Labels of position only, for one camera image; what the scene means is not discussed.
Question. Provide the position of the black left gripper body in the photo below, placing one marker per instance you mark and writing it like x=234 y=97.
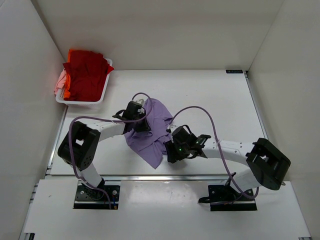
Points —
x=140 y=126

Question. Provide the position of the aluminium rail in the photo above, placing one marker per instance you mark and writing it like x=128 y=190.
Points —
x=165 y=177

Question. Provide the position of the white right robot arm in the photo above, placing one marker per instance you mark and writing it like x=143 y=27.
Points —
x=266 y=165

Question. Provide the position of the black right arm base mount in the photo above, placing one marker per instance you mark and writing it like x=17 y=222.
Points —
x=223 y=198

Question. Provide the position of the dark label on table edge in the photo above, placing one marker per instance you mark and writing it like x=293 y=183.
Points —
x=234 y=71

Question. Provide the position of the pink t shirt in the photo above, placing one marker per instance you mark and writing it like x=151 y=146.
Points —
x=64 y=81

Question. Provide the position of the dark red t shirt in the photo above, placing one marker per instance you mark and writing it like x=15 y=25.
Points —
x=90 y=71

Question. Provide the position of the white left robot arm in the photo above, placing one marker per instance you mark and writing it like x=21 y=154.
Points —
x=79 y=146

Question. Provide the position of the purple t shirt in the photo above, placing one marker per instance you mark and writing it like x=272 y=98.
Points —
x=150 y=145

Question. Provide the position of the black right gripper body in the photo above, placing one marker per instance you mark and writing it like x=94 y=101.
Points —
x=177 y=152

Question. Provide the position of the white plastic basket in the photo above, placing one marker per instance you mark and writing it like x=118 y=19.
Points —
x=85 y=104

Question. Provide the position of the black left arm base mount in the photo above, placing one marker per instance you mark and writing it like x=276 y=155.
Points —
x=91 y=199

